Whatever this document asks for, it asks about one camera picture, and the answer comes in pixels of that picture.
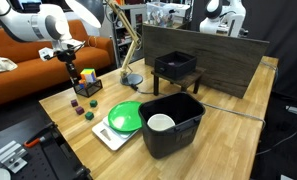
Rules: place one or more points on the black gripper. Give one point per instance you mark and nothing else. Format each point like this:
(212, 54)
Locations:
(67, 56)

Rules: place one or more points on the small rubik's cube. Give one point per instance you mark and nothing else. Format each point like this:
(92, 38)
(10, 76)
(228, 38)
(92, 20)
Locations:
(82, 83)

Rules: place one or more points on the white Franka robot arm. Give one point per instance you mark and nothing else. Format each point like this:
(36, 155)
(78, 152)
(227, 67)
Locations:
(28, 25)

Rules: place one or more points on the large rubik's cube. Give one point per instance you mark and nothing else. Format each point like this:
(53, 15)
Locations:
(89, 75)

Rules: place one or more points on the small purple block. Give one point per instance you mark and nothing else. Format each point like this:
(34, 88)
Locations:
(80, 110)
(74, 103)

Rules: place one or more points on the small green block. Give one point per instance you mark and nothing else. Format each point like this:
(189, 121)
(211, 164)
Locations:
(93, 103)
(89, 115)

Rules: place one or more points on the orange sofa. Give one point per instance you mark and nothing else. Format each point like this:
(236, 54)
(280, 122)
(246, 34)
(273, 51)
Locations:
(14, 83)

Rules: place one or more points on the green plate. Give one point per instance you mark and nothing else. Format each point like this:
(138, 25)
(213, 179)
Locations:
(124, 116)

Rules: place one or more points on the background metal shelf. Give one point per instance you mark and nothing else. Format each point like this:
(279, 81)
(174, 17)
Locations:
(128, 30)

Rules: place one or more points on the white kitchen scale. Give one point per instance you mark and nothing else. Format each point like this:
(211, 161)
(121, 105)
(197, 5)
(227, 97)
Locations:
(109, 138)

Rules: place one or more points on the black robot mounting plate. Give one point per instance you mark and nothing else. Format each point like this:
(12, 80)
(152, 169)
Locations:
(38, 163)

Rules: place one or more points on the small black box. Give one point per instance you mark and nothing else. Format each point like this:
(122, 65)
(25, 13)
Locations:
(169, 70)

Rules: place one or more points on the clear box with toys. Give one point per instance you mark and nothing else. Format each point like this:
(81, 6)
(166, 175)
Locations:
(168, 15)

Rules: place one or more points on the small dark wooden stool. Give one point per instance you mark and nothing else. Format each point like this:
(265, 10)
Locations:
(188, 80)

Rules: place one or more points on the black plastic bin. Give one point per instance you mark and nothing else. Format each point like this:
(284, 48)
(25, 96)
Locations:
(174, 140)

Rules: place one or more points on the dark wooden board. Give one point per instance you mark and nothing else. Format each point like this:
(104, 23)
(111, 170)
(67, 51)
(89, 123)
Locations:
(221, 60)

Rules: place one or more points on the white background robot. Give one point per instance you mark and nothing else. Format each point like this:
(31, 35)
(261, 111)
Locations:
(228, 16)

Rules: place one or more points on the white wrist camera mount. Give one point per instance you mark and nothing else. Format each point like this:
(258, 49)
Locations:
(45, 53)

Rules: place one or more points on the aluminium bracket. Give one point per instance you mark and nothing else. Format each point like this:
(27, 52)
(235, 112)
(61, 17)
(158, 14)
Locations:
(14, 163)

